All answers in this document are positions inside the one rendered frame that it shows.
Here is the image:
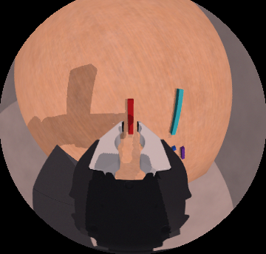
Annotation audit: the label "red rod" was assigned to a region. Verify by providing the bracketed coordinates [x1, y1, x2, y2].
[128, 99, 134, 134]

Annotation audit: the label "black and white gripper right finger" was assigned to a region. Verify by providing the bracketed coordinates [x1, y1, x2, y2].
[137, 121, 191, 200]

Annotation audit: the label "purple rod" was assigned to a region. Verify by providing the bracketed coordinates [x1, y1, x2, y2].
[180, 146, 185, 159]

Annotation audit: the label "turquoise rod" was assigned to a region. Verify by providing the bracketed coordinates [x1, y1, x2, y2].
[170, 89, 184, 135]

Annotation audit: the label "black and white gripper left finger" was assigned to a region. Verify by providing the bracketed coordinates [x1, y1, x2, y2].
[69, 121, 124, 199]

